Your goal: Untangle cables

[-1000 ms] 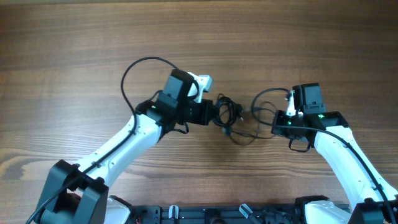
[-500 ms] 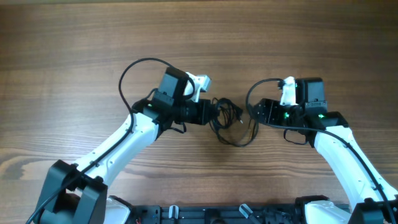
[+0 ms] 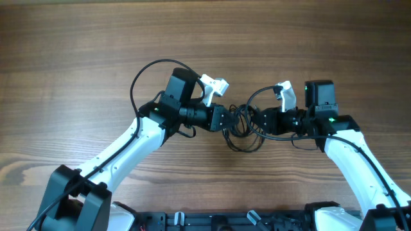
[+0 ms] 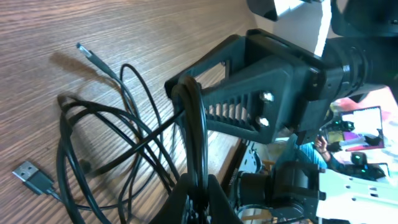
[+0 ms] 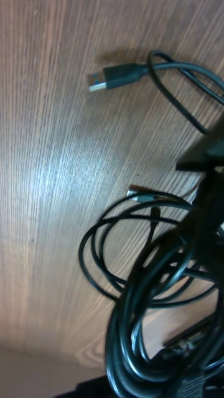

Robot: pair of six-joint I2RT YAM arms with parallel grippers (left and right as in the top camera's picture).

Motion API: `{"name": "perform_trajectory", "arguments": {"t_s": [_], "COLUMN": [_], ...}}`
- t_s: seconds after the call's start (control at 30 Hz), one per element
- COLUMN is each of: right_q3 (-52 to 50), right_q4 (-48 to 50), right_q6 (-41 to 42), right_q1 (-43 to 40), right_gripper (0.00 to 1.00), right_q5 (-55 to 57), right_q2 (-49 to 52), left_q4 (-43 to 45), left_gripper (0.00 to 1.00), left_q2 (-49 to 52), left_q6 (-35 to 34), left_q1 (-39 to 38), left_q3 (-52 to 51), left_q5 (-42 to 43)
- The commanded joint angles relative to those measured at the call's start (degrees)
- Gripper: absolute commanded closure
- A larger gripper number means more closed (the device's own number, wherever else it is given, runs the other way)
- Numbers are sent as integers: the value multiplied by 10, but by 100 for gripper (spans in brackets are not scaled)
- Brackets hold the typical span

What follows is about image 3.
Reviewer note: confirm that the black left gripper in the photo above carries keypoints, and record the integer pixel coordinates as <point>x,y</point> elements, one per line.
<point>215,124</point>

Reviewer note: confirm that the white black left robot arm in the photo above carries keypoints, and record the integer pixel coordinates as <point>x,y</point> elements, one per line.
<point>81,198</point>

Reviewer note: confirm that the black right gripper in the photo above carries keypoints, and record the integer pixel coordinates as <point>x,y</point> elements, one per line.
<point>274,125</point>

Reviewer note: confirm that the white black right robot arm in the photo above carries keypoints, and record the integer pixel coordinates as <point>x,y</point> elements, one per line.
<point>384,205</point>

